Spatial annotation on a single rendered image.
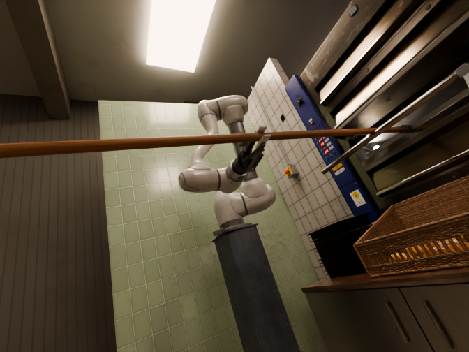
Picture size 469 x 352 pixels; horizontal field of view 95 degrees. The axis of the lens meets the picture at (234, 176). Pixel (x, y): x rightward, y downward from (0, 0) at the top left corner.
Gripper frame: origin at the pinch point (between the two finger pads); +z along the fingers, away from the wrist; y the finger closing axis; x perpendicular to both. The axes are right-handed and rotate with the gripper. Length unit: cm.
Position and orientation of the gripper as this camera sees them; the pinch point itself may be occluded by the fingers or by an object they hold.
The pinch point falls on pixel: (261, 137)
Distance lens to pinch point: 77.7
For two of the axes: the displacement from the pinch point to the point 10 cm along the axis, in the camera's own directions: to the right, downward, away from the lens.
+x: -8.9, 1.1, -4.4
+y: 3.0, 8.7, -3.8
